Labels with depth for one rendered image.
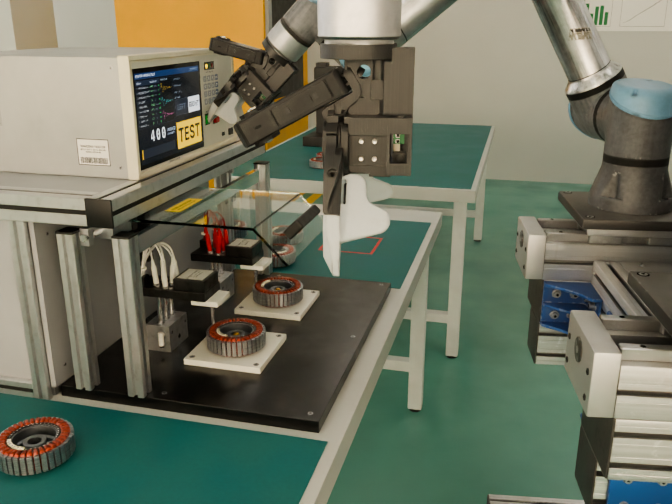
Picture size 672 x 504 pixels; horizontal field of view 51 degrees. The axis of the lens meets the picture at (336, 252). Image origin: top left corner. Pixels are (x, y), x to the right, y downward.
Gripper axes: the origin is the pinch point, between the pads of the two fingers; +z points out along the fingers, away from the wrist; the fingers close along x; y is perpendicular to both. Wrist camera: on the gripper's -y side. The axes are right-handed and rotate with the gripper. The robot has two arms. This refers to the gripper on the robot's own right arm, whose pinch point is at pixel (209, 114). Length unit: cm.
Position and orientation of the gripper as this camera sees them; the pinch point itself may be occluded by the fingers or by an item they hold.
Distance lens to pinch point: 147.5
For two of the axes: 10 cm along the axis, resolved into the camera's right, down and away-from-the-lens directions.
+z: -6.8, 6.2, 3.9
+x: 2.5, -3.0, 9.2
